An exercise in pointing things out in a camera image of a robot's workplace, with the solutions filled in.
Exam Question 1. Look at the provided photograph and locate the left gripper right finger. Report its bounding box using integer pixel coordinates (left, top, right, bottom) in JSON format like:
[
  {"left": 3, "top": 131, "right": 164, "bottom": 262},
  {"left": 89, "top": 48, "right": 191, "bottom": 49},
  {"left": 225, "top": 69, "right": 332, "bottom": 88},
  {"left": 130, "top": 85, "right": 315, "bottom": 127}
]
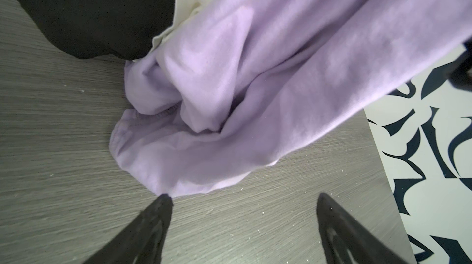
[{"left": 317, "top": 193, "right": 406, "bottom": 264}]

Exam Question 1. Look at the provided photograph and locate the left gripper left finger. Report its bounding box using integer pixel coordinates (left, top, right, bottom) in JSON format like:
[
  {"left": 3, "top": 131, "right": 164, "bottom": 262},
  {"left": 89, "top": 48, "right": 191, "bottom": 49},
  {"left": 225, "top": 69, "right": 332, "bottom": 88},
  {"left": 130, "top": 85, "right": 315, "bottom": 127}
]
[{"left": 85, "top": 194, "right": 173, "bottom": 264}]

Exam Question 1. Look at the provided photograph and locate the purple cloth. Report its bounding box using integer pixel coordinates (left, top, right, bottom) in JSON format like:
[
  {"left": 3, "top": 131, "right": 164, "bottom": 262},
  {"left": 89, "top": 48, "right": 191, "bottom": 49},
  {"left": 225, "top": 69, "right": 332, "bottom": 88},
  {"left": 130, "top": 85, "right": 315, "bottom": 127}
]
[{"left": 109, "top": 0, "right": 472, "bottom": 197}]

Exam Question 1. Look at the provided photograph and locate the black cloth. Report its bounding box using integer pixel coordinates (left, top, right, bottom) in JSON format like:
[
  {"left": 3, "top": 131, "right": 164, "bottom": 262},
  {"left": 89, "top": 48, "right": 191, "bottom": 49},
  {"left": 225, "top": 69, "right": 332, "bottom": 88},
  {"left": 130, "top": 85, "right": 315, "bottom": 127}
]
[{"left": 17, "top": 0, "right": 175, "bottom": 61}]

